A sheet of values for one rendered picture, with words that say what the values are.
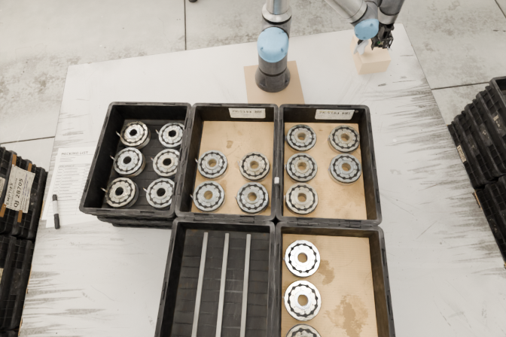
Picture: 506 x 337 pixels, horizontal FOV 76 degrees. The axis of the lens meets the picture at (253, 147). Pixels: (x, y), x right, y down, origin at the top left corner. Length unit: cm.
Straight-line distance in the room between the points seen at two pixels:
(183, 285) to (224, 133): 52
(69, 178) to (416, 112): 142
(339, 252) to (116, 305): 75
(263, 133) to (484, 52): 203
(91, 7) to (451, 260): 304
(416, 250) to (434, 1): 224
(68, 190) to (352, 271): 107
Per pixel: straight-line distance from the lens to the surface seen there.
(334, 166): 109
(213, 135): 118
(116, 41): 288
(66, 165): 151
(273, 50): 123
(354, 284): 105
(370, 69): 151
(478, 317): 131
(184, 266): 107
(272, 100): 136
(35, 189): 210
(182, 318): 106
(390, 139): 137
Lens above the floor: 186
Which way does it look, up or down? 64 degrees down
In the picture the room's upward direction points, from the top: 8 degrees counter-clockwise
